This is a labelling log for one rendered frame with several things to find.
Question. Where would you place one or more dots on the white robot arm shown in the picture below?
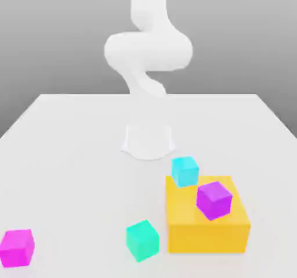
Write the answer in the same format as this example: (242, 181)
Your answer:
(148, 48)

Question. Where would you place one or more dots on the small cyan cube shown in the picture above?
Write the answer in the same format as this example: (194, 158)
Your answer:
(185, 172)

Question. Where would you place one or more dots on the small purple cube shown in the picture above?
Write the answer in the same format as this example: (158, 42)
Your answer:
(214, 201)

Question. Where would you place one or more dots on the small turquoise cube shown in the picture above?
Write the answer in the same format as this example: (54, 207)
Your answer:
(142, 241)

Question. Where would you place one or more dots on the small magenta cube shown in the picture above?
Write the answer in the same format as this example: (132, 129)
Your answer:
(16, 248)

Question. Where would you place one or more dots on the large yellow box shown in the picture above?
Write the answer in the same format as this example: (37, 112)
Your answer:
(206, 234)

